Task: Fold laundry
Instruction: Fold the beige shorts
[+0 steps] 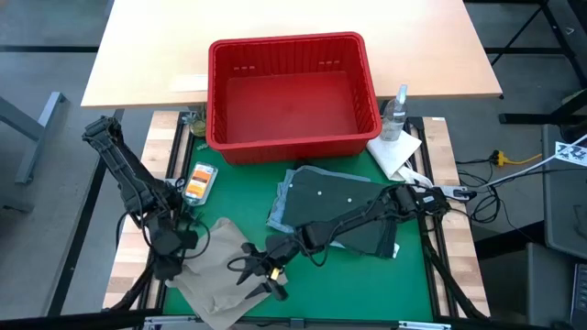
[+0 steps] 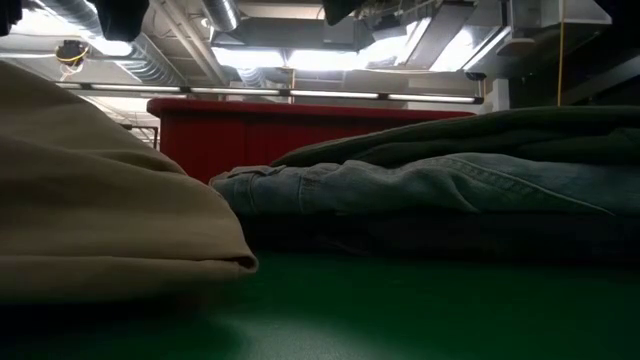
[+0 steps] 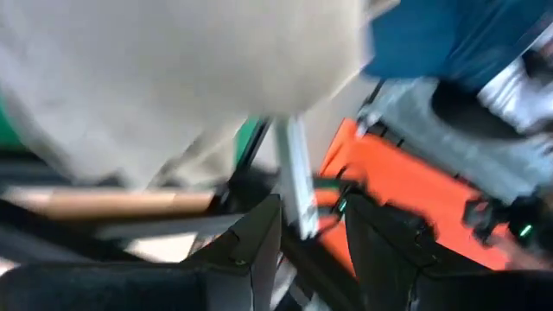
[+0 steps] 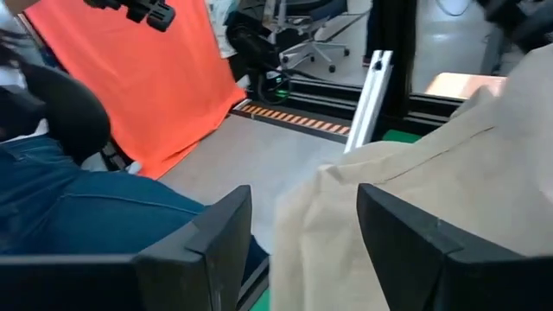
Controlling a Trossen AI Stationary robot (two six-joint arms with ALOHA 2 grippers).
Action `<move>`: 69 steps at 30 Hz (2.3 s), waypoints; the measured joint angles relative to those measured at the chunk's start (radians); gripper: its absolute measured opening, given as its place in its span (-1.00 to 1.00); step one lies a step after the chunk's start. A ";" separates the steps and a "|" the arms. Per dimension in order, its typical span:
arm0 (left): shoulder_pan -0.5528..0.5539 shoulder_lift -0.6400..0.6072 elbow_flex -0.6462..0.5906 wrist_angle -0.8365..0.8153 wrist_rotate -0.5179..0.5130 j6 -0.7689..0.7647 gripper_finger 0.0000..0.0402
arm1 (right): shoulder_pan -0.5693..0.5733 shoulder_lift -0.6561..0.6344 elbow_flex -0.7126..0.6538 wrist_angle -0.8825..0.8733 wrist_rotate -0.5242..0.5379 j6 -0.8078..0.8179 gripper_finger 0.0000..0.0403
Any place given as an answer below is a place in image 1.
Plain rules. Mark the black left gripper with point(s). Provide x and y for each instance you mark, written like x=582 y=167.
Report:
x=167 y=261

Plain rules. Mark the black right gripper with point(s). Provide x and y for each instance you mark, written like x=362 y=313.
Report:
x=280 y=254

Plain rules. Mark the beige trousers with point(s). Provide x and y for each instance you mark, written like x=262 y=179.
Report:
x=215 y=284

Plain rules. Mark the light blue denim garment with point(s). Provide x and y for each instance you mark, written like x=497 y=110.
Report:
x=277 y=206

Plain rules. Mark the dark green garment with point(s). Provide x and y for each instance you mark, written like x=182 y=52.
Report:
x=330 y=197

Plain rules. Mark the dark blue jeans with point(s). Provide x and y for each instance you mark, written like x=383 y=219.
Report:
x=389 y=240

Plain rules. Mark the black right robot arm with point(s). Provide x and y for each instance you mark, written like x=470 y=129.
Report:
x=367 y=215

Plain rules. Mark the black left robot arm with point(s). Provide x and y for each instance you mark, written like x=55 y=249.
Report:
x=133 y=183

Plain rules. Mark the red plastic laundry basket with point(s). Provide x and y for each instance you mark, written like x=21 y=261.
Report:
x=293 y=105

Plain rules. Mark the wipes packet with orange label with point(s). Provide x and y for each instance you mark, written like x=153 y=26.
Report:
x=199 y=183

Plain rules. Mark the black table base bar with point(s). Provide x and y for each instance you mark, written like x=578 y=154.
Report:
x=69 y=270

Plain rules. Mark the grey metal table leg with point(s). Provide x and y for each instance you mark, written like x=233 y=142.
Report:
x=39 y=137

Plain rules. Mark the white cloth tote bag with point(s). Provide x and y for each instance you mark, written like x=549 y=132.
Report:
x=394 y=153

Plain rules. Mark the light wood table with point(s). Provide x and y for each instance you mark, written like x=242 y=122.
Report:
x=160 y=55

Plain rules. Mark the clear plastic spray bottle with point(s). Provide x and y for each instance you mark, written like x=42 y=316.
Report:
x=392 y=117

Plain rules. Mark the white power strip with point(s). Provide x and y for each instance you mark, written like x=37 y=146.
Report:
x=456 y=192

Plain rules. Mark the grey plastic case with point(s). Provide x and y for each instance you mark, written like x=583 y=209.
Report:
x=566 y=220

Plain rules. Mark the white printed tag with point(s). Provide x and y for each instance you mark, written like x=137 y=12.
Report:
x=571 y=153

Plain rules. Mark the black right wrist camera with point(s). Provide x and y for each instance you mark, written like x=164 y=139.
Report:
x=248 y=249

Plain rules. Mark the black metal rig frame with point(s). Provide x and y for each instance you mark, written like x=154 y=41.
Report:
x=440 y=275

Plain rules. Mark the black metal desk frame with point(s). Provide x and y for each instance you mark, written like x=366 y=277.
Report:
x=527 y=50

